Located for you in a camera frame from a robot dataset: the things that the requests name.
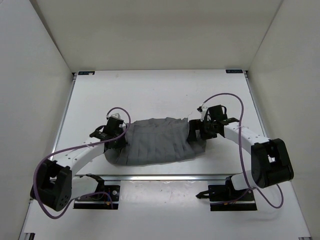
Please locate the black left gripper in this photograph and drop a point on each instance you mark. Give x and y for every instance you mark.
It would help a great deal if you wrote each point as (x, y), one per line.
(122, 143)

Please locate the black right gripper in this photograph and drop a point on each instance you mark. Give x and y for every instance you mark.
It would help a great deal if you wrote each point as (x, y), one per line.
(196, 125)

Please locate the grey pleated skirt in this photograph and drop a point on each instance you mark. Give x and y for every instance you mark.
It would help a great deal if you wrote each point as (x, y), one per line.
(156, 141)

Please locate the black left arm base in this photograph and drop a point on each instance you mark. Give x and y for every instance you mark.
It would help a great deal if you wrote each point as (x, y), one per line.
(92, 192)

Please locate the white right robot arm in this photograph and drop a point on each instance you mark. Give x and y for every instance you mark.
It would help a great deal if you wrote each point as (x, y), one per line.
(270, 163)

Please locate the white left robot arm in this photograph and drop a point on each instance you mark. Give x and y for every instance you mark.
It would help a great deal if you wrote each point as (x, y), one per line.
(55, 184)

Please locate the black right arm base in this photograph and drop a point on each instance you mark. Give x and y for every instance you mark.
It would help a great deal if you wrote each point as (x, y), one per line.
(225, 198)

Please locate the right corner label sticker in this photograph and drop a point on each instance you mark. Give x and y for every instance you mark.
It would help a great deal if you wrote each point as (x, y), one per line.
(234, 71)

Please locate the corner label sticker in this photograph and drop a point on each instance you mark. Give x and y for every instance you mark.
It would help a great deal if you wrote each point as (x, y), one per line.
(234, 71)
(86, 73)

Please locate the left corner label sticker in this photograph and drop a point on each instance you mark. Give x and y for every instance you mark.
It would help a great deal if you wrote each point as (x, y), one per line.
(86, 73)

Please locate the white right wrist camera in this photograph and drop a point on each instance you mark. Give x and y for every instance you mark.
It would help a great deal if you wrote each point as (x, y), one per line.
(203, 110)

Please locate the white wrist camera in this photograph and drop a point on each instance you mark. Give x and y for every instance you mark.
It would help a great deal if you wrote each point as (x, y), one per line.
(115, 116)
(203, 110)

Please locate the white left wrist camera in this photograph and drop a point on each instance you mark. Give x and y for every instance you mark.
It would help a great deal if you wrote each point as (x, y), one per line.
(115, 116)

